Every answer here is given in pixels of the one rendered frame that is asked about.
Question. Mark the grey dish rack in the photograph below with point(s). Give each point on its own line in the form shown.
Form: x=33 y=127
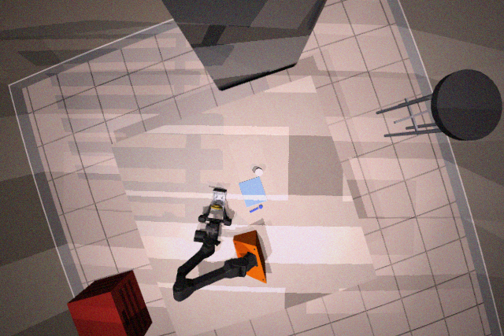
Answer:
x=219 y=196

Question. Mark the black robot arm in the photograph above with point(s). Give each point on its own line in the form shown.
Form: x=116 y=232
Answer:
x=235 y=267

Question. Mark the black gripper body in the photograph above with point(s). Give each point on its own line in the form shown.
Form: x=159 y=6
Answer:
x=225 y=222

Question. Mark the light blue mat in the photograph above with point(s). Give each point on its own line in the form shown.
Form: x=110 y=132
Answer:
x=253 y=192

